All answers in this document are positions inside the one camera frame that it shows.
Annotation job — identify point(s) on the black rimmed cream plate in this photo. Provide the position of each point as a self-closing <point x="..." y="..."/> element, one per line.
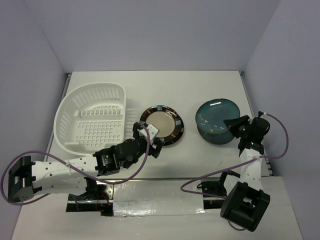
<point x="170" y="131"/>

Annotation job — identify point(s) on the silver foil covered panel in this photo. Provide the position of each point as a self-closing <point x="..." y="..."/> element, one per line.
<point x="155" y="198"/>

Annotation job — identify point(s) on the metal base rail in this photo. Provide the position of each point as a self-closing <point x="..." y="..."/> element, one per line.
<point x="212" y="190"/>

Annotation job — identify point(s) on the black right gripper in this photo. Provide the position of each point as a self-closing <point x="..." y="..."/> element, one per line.
<point x="233" y="124"/>

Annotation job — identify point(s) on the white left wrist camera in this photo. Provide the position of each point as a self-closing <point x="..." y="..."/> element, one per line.
<point x="150" y="129"/>

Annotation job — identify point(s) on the white plastic dish rack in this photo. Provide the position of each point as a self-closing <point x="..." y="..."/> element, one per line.
<point x="90" y="118"/>

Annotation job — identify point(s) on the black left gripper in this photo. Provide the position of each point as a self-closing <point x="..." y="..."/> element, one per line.
<point x="154" y="151"/>

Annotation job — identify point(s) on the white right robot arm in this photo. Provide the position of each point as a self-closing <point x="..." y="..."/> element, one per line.
<point x="246" y="202"/>

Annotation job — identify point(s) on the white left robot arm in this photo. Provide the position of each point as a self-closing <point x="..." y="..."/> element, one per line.
<point x="30" y="181"/>

